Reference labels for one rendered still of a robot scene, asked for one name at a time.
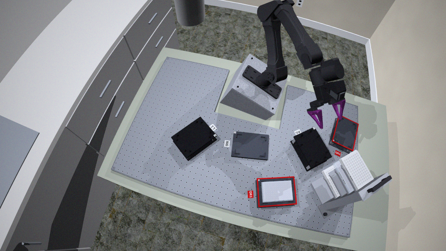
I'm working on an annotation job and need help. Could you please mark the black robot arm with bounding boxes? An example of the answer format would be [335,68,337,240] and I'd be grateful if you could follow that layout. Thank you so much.
[242,0,346,101]

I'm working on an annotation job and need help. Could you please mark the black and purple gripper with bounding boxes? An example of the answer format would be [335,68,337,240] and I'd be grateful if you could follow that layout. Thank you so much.
[307,97,346,129]

